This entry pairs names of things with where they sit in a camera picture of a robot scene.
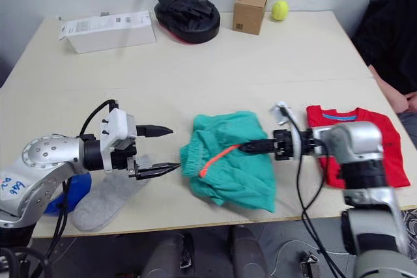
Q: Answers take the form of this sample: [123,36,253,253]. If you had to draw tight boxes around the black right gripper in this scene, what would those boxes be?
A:
[240,129,296,162]

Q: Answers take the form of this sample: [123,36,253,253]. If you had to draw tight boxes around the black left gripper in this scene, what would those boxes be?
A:
[109,124,182,182]

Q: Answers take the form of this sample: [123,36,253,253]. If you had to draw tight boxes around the green shorts with orange drawstring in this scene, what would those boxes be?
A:
[179,110,278,214]

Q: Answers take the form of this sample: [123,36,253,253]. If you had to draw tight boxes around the red t-shirt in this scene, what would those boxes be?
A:
[306,104,412,189]

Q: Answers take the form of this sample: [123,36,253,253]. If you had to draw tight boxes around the person in black top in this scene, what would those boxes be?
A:
[351,0,417,148]

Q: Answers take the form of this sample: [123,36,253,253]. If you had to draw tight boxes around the grey sock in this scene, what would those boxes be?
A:
[72,153,154,233]

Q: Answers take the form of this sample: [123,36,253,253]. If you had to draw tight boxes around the blue sock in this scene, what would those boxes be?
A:
[43,173,93,217]

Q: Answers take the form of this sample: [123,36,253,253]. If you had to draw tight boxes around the dark grey rounded shape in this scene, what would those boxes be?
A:
[141,231,196,278]
[230,225,272,278]

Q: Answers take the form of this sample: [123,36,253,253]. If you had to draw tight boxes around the white cardboard box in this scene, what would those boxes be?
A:
[57,10,158,55]

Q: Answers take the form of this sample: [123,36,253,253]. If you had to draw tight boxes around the brown cardboard box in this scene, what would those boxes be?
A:
[231,0,271,36]

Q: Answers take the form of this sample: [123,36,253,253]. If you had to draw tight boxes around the yellow tennis ball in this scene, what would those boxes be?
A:
[271,0,291,22]

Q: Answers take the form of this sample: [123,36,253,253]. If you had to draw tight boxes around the black boxing focus pad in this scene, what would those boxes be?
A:
[153,0,222,46]

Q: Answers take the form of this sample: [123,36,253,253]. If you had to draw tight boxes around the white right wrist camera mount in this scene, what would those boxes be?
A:
[268,101,306,159]

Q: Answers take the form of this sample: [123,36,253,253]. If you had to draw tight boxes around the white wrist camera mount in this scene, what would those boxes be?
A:
[268,101,306,159]
[96,107,137,172]

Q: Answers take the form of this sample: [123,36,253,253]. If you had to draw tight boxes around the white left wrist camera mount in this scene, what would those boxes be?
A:
[96,107,137,172]

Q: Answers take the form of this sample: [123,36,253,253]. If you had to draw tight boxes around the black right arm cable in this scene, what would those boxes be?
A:
[279,107,347,278]

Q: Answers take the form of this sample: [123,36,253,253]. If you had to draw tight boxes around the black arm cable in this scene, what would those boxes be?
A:
[79,98,118,139]
[279,107,347,278]

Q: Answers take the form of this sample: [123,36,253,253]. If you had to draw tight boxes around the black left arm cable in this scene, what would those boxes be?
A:
[79,98,118,139]

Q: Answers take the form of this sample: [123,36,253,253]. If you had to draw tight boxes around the white floor cable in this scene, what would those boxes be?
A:
[276,239,356,268]

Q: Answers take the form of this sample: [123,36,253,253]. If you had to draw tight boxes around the black hanging cable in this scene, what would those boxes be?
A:
[44,176,73,261]

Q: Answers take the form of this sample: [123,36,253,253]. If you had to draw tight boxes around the small metal floor bracket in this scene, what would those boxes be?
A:
[298,251,319,278]

